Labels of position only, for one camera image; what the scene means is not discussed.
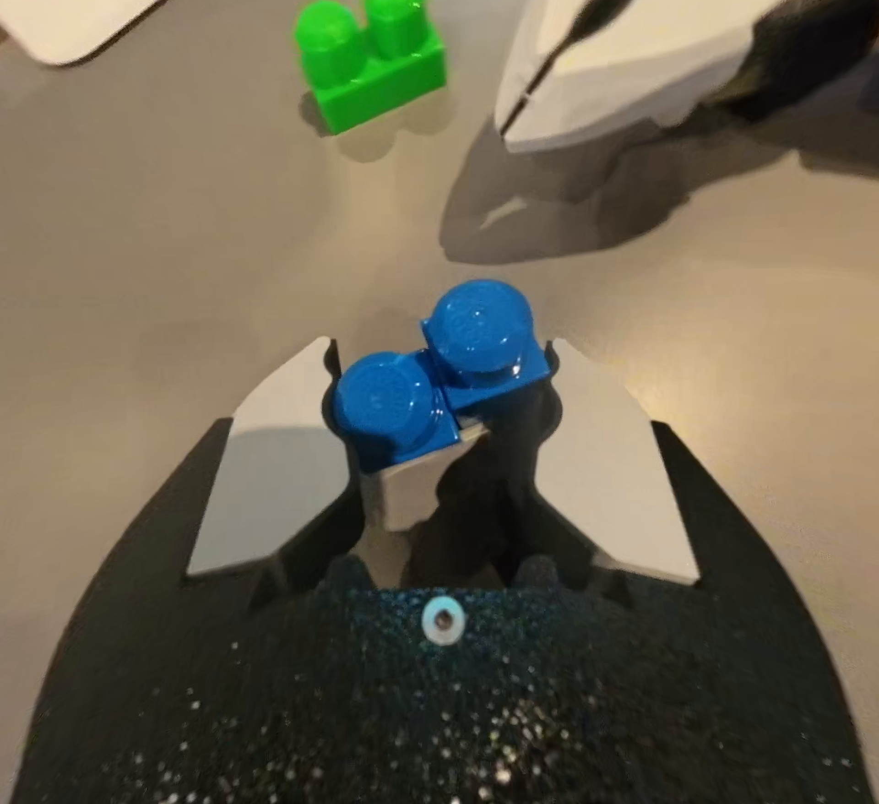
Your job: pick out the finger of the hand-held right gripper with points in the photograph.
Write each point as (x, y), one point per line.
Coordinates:
(556, 14)
(659, 48)

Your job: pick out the green building block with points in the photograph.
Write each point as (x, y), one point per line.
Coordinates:
(371, 55)

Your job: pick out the grey building block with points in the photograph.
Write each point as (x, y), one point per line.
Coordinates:
(405, 495)

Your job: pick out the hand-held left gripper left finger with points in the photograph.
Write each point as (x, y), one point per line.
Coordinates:
(275, 460)

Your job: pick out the blue building block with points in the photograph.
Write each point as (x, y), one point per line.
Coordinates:
(439, 371)

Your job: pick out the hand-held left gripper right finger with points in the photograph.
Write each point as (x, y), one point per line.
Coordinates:
(604, 474)

